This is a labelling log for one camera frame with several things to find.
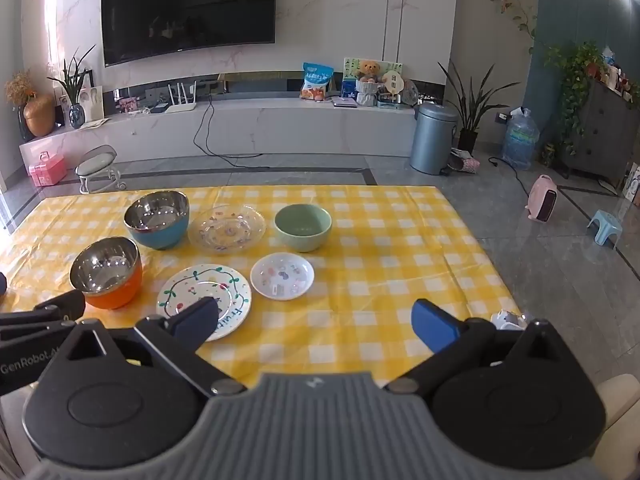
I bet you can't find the black floor power cord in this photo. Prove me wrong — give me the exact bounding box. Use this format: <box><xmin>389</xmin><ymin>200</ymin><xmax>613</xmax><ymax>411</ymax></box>
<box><xmin>487</xmin><ymin>156</ymin><xmax>531</xmax><ymax>196</ymax></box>

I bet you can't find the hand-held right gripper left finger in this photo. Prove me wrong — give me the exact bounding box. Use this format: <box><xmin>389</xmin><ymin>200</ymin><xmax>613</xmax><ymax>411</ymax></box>
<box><xmin>65</xmin><ymin>296</ymin><xmax>248</xmax><ymax>398</ymax></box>

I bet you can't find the pink storage box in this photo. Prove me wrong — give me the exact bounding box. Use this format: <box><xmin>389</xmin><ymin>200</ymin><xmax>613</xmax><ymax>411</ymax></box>
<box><xmin>28</xmin><ymin>151</ymin><xmax>67</xmax><ymax>187</ymax></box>

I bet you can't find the green ceramic bowl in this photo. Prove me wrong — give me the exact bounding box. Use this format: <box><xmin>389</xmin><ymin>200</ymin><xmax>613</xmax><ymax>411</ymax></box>
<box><xmin>274</xmin><ymin>203</ymin><xmax>333</xmax><ymax>253</ymax></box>

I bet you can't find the white fruit-painted plate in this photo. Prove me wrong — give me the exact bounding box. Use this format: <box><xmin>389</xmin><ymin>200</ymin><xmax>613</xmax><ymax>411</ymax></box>
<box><xmin>156</xmin><ymin>264</ymin><xmax>252</xmax><ymax>342</ymax></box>

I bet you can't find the pink space heater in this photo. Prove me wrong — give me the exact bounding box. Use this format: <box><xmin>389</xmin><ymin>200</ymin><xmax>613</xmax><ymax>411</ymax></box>
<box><xmin>525</xmin><ymin>174</ymin><xmax>559</xmax><ymax>223</ymax></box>

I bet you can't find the teddy bear bouquet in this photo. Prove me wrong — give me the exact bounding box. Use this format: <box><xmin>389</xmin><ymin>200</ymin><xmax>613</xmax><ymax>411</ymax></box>
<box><xmin>355</xmin><ymin>60</ymin><xmax>382</xmax><ymax>107</ymax></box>

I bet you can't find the person's right leg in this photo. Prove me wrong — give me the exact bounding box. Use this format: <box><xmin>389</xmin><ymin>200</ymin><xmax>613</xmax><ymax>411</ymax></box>
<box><xmin>597</xmin><ymin>374</ymin><xmax>640</xmax><ymax>466</ymax></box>

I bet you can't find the round paper fan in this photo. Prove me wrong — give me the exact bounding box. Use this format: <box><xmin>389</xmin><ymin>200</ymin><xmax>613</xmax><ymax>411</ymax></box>
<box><xmin>381</xmin><ymin>70</ymin><xmax>405</xmax><ymax>98</ymax></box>

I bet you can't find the clear glass plate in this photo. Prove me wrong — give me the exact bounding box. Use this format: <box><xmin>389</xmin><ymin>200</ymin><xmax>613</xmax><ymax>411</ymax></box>
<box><xmin>188</xmin><ymin>204</ymin><xmax>267</xmax><ymax>254</ymax></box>

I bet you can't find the green poster board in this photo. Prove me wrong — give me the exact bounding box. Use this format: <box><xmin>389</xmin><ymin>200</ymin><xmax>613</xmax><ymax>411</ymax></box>
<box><xmin>343</xmin><ymin>57</ymin><xmax>403</xmax><ymax>83</ymax></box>

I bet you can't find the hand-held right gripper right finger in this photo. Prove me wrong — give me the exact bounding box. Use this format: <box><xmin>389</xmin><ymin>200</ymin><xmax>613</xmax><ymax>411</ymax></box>
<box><xmin>382</xmin><ymin>299</ymin><xmax>568</xmax><ymax>395</ymax></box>

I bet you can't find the small white sticker plate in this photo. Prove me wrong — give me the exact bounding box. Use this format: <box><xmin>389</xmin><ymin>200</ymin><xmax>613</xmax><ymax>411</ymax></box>
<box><xmin>250</xmin><ymin>252</ymin><xmax>315</xmax><ymax>301</ymax></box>

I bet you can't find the blue water jug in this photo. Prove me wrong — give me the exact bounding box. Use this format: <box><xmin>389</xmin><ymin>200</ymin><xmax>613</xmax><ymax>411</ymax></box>
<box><xmin>501</xmin><ymin>107</ymin><xmax>541</xmax><ymax>171</ymax></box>

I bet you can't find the white phone stand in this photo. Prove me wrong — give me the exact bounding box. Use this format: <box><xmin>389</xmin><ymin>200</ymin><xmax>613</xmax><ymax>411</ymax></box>
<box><xmin>491</xmin><ymin>311</ymin><xmax>526</xmax><ymax>331</ymax></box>

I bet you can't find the blue steel bowl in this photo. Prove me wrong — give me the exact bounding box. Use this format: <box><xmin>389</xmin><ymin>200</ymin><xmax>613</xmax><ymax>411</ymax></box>
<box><xmin>123</xmin><ymin>190</ymin><xmax>190</xmax><ymax>251</ymax></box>

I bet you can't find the black wall television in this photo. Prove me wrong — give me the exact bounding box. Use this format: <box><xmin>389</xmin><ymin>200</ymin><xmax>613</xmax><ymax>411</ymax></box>
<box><xmin>101</xmin><ymin>0</ymin><xmax>277</xmax><ymax>67</ymax></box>

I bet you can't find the long-leaf potted plant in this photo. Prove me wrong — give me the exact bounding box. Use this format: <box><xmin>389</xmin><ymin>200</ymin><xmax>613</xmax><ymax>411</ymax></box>
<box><xmin>437</xmin><ymin>60</ymin><xmax>508</xmax><ymax>153</ymax></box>

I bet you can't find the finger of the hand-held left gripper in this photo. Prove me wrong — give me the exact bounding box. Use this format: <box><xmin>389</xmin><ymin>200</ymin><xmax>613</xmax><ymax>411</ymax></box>
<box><xmin>0</xmin><ymin>289</ymin><xmax>86</xmax><ymax>342</ymax></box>

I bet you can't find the grey drawer cabinet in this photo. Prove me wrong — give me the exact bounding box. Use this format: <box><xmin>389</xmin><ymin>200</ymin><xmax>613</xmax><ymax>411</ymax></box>
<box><xmin>560</xmin><ymin>77</ymin><xmax>640</xmax><ymax>181</ymax></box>

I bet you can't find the grey round stool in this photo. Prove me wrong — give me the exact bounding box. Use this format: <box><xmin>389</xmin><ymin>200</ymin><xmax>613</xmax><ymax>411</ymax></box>
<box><xmin>75</xmin><ymin>144</ymin><xmax>127</xmax><ymax>194</ymax></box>

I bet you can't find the blue snack bag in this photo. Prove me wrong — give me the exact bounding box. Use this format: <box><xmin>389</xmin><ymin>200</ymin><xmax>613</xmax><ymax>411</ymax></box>
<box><xmin>300</xmin><ymin>63</ymin><xmax>333</xmax><ymax>100</ymax></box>

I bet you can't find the orange steel bowl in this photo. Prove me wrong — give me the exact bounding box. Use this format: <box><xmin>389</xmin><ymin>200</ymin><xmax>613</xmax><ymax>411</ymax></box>
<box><xmin>69</xmin><ymin>236</ymin><xmax>143</xmax><ymax>310</ymax></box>

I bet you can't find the yellow checked tablecloth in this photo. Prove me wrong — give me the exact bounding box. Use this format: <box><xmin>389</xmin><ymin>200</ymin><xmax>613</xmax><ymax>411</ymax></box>
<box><xmin>0</xmin><ymin>187</ymin><xmax>523</xmax><ymax>392</ymax></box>

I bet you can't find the white portrait print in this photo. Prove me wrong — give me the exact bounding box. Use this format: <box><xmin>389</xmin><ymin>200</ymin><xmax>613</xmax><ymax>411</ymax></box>
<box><xmin>80</xmin><ymin>85</ymin><xmax>104</xmax><ymax>123</ymax></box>

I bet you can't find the green plant in blue vase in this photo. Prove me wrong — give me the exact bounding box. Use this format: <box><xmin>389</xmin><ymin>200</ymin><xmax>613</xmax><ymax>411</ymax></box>
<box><xmin>47</xmin><ymin>45</ymin><xmax>96</xmax><ymax>129</ymax></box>

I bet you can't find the black power cable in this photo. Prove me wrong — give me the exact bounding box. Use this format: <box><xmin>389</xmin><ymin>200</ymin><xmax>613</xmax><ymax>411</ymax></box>
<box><xmin>194</xmin><ymin>92</ymin><xmax>261</xmax><ymax>168</ymax></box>

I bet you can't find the trailing ivy plant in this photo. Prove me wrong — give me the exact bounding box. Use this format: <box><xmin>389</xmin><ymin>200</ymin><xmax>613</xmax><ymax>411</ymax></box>
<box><xmin>542</xmin><ymin>42</ymin><xmax>606</xmax><ymax>156</ymax></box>

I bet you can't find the grey pedal bin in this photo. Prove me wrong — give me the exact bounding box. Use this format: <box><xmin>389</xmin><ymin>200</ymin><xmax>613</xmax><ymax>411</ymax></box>
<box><xmin>410</xmin><ymin>102</ymin><xmax>458</xmax><ymax>176</ymax></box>

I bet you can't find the white router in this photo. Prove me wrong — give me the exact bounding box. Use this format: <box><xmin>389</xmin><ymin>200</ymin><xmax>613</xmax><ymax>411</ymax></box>
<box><xmin>165</xmin><ymin>81</ymin><xmax>198</xmax><ymax>114</ymax></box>

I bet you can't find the small blue plastic stool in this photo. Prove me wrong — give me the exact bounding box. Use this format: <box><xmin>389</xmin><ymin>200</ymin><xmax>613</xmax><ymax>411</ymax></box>
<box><xmin>587</xmin><ymin>210</ymin><xmax>624</xmax><ymax>246</ymax></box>

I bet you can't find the pink gift bag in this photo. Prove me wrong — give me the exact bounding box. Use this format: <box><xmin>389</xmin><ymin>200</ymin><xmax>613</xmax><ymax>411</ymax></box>
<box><xmin>448</xmin><ymin>149</ymin><xmax>480</xmax><ymax>173</ymax></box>

